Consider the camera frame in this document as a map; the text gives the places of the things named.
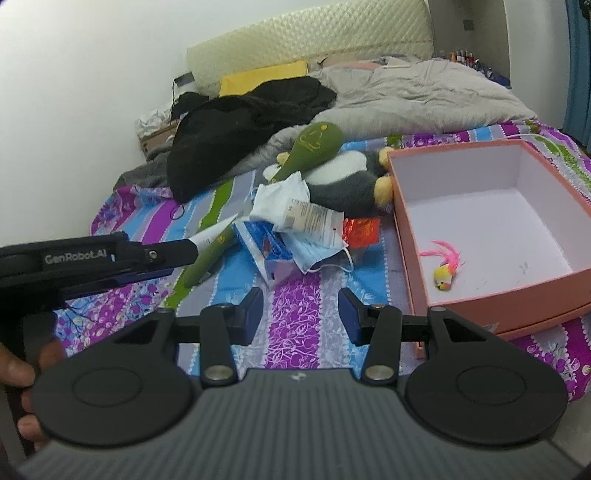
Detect white cable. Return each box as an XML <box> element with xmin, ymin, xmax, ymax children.
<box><xmin>505</xmin><ymin>133</ymin><xmax>583</xmax><ymax>160</ymax></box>

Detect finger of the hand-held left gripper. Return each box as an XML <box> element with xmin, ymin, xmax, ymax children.
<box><xmin>115</xmin><ymin>237</ymin><xmax>201</xmax><ymax>274</ymax></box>
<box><xmin>62</xmin><ymin>264</ymin><xmax>180</xmax><ymax>302</ymax></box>

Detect blue curtain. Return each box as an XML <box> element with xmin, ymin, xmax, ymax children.
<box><xmin>563</xmin><ymin>0</ymin><xmax>591</xmax><ymax>154</ymax></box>

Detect green plush bat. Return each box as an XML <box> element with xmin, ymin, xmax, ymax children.
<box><xmin>276</xmin><ymin>121</ymin><xmax>345</xmax><ymax>184</ymax></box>

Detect white plastic bag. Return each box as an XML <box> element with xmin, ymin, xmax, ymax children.
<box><xmin>137</xmin><ymin>107</ymin><xmax>174</xmax><ymax>136</ymax></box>

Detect grey penguin plush toy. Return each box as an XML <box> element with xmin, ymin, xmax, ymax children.
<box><xmin>262</xmin><ymin>148</ymin><xmax>396</xmax><ymax>219</ymax></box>

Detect white labelled wrapper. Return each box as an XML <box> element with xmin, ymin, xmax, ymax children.
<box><xmin>271</xmin><ymin>198</ymin><xmax>348</xmax><ymax>251</ymax></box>

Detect red foil packet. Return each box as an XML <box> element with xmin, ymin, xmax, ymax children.
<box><xmin>344</xmin><ymin>217</ymin><xmax>382</xmax><ymax>248</ymax></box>

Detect pink cardboard box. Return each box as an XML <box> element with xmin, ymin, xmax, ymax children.
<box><xmin>385</xmin><ymin>139</ymin><xmax>591</xmax><ymax>360</ymax></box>

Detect floral striped bed sheet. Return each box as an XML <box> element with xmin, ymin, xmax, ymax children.
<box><xmin>53</xmin><ymin>117</ymin><xmax>591</xmax><ymax>403</ymax></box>

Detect row of small bottles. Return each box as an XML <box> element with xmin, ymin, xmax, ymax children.
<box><xmin>438</xmin><ymin>46</ymin><xmax>511</xmax><ymax>89</ymax></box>

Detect person's left hand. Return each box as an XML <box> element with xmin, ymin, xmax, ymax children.
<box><xmin>0</xmin><ymin>339</ymin><xmax>68</xmax><ymax>451</ymax></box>

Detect yellow pillow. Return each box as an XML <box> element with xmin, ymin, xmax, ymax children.
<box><xmin>219</xmin><ymin>60</ymin><xmax>309</xmax><ymax>98</ymax></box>

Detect yellow pink feather toy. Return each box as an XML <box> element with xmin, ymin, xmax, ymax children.
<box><xmin>419</xmin><ymin>240</ymin><xmax>465</xmax><ymax>291</ymax></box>

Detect black clothes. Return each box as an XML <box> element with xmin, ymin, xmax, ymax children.
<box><xmin>166</xmin><ymin>76</ymin><xmax>338</xmax><ymax>204</ymax></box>

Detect brown cardboard box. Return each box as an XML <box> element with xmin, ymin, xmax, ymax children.
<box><xmin>139</xmin><ymin>118</ymin><xmax>181</xmax><ymax>157</ymax></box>

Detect blue snack packet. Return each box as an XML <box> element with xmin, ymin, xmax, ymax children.
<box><xmin>233</xmin><ymin>219</ymin><xmax>301</xmax><ymax>289</ymax></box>

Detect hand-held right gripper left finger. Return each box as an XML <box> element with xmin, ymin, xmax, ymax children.
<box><xmin>111</xmin><ymin>287</ymin><xmax>264</xmax><ymax>386</ymax></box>

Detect grey cloth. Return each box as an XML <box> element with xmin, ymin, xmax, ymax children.
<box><xmin>115</xmin><ymin>137</ymin><xmax>177</xmax><ymax>190</ymax></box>

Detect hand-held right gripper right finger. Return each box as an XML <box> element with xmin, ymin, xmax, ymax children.
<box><xmin>338</xmin><ymin>287</ymin><xmax>482</xmax><ymax>385</ymax></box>

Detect grey duvet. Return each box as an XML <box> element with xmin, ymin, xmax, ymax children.
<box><xmin>222</xmin><ymin>57</ymin><xmax>539</xmax><ymax>177</ymax></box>

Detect cream padded headboard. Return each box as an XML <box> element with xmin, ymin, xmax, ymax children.
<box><xmin>185</xmin><ymin>0</ymin><xmax>435</xmax><ymax>89</ymax></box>

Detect olive green tube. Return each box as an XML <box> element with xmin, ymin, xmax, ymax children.
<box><xmin>178</xmin><ymin>217</ymin><xmax>242</xmax><ymax>289</ymax></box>

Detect blue face mask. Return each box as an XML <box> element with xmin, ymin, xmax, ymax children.
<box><xmin>283</xmin><ymin>231</ymin><xmax>355</xmax><ymax>276</ymax></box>

